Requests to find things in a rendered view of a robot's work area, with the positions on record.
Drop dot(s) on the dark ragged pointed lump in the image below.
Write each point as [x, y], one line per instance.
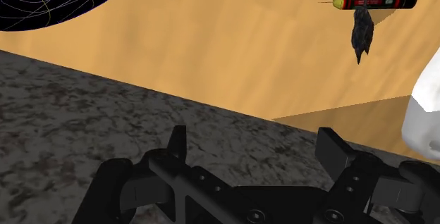
[362, 32]

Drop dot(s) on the grey marbled robot stand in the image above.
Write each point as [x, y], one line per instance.
[68, 120]

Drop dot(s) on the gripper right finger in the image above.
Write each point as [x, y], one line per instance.
[357, 182]

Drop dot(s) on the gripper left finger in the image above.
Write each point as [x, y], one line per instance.
[192, 182]

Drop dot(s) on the black sphere with thin lines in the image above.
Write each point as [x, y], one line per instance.
[41, 0]

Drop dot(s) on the black red pen yellow tip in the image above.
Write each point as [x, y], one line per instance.
[378, 0]

